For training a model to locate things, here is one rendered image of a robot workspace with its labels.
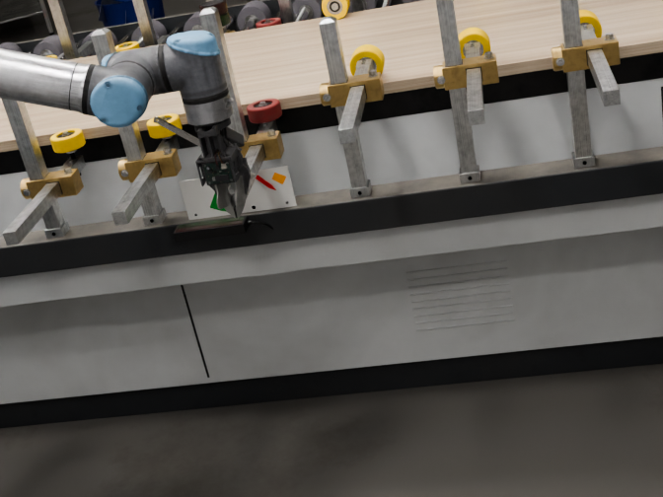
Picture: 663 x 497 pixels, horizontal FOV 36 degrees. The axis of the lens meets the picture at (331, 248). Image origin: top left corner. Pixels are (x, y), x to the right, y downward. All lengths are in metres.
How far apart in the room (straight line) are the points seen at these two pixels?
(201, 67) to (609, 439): 1.36
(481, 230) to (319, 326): 0.61
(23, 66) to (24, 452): 1.52
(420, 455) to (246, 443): 0.49
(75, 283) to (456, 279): 0.97
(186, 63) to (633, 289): 1.34
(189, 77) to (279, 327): 1.04
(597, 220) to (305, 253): 0.68
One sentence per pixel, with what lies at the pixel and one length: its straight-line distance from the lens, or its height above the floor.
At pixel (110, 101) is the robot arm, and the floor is 1.15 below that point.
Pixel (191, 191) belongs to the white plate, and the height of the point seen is 0.77.
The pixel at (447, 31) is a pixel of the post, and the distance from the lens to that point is 2.20.
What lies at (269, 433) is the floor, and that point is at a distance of 2.84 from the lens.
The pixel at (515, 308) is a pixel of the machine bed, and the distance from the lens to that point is 2.72.
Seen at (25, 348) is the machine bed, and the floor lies 0.28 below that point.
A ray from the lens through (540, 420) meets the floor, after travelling 2.70.
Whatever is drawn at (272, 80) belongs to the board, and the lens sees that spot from 2.64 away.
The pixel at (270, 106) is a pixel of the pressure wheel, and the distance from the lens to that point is 2.41.
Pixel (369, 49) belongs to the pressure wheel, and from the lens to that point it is 2.43.
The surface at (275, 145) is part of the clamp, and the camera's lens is 2.31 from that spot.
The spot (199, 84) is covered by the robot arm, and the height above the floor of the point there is 1.11.
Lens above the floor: 1.61
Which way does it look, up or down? 25 degrees down
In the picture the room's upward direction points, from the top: 12 degrees counter-clockwise
